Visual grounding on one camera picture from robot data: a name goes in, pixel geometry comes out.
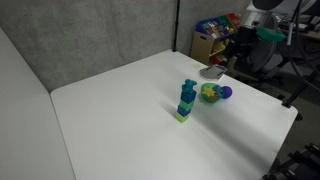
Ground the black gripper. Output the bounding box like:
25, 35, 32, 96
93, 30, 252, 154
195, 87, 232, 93
230, 26, 256, 60

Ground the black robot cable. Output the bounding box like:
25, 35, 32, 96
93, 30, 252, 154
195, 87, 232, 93
286, 0, 320, 93

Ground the black stand at corner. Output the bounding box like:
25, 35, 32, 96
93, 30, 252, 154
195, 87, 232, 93
262, 143, 320, 180

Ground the purple spiky ball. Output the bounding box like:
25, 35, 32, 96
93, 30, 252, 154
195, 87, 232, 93
222, 86, 233, 99

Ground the toy storage shelf with bins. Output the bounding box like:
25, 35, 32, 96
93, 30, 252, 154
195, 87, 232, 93
190, 13, 241, 65

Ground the black vertical pole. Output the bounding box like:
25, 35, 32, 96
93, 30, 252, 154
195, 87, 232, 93
172, 0, 181, 52

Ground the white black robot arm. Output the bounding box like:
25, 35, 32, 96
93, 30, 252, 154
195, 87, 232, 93
225, 0, 320, 58

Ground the yellow spiky toy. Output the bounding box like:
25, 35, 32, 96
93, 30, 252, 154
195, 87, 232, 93
203, 87, 215, 97

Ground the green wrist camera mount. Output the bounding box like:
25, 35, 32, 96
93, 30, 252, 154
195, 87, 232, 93
256, 28, 286, 42

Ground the stacked toy block tower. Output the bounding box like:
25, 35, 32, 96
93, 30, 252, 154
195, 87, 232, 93
175, 79, 197, 123

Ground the grey flat pad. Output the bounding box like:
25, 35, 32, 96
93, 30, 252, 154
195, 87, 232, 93
199, 64, 227, 80

